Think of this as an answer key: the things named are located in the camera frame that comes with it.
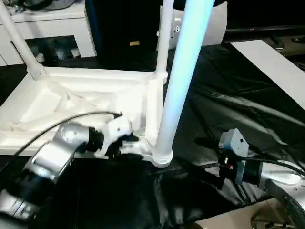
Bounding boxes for grey helmet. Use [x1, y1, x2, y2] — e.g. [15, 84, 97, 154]
[25, 0, 78, 10]

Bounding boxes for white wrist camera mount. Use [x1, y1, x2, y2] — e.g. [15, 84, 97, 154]
[218, 128, 250, 184]
[94, 115, 134, 159]

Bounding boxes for black work mat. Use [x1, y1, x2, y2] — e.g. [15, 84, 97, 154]
[0, 42, 305, 229]

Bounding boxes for white plastic table leg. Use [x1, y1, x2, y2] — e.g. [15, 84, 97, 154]
[156, 0, 174, 77]
[152, 0, 216, 160]
[0, 2, 47, 81]

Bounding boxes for black furniture with yellow label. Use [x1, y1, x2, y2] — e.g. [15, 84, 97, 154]
[84, 0, 165, 71]

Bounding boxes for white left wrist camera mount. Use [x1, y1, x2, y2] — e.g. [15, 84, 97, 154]
[94, 115, 134, 159]

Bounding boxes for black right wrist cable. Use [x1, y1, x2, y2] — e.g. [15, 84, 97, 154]
[240, 155, 305, 175]

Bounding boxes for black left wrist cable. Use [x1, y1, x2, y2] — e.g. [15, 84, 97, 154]
[0, 111, 123, 172]

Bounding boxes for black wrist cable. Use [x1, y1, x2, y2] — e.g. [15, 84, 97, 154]
[0, 111, 123, 172]
[240, 155, 305, 175]

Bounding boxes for white flat board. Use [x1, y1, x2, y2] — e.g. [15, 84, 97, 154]
[230, 39, 305, 113]

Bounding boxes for white glass-door cabinet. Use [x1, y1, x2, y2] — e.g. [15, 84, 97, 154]
[0, 3, 98, 66]

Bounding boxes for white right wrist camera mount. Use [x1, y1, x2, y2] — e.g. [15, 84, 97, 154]
[218, 128, 250, 184]

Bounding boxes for white plastic table top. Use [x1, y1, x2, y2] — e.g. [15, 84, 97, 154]
[0, 66, 173, 169]

